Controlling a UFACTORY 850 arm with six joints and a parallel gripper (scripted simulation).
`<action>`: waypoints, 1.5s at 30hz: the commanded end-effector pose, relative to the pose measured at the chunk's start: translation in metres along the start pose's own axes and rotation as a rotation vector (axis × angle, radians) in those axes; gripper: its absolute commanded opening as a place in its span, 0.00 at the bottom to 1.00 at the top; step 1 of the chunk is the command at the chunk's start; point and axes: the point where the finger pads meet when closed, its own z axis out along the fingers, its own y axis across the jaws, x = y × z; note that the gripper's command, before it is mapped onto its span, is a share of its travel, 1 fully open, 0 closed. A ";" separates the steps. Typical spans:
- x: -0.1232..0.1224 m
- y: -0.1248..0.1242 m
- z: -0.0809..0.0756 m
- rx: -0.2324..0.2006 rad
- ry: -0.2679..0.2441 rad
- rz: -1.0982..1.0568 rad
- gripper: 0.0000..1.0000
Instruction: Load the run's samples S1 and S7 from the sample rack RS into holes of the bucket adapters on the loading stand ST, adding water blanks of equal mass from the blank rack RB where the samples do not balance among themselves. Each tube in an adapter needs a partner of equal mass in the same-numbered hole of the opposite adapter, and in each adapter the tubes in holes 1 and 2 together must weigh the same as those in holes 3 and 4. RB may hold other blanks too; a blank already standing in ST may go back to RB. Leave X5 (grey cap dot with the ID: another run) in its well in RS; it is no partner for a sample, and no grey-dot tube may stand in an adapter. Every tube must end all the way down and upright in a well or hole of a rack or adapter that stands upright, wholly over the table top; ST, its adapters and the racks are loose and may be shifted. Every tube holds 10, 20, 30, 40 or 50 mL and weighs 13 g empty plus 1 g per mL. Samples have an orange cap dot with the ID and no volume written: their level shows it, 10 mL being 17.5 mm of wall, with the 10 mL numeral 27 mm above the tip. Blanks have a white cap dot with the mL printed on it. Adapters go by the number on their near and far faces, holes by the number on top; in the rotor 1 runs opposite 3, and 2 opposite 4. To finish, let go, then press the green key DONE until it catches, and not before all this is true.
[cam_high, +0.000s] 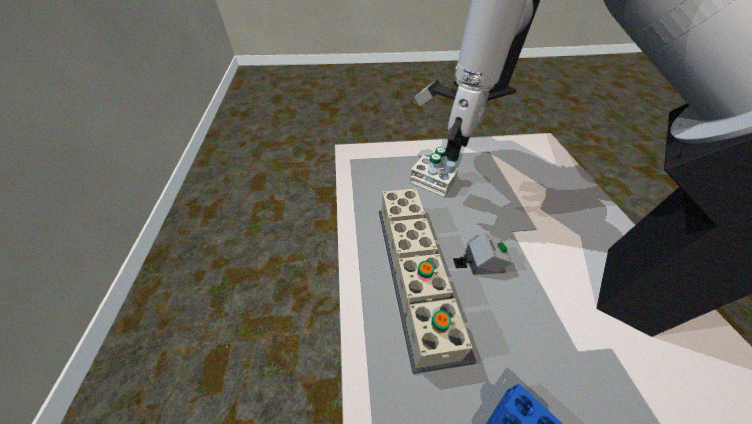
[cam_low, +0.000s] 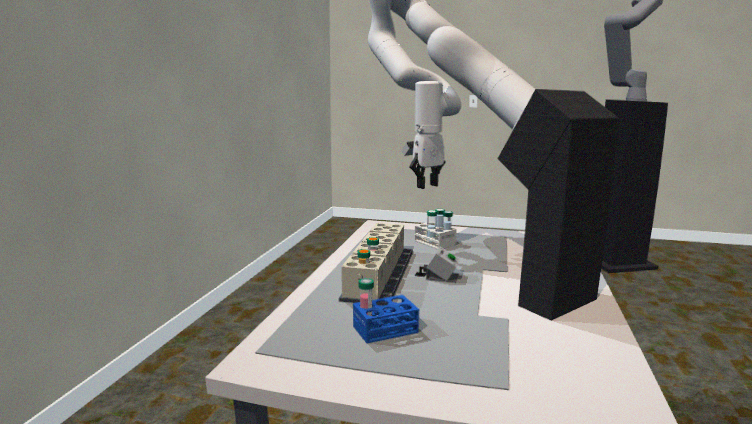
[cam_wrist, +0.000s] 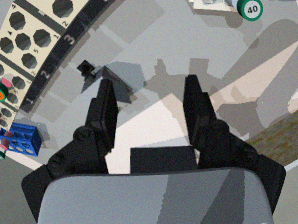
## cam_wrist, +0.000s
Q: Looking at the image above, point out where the beige bucket adapter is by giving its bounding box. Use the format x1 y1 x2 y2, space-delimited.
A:
26 0 91 28
0 0 76 77
0 101 19 131
0 54 36 109

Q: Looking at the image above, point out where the blue tube rack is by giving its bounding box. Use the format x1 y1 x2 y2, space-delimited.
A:
0 123 42 157

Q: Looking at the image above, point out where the white tube rack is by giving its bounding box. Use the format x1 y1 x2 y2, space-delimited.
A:
186 0 238 12

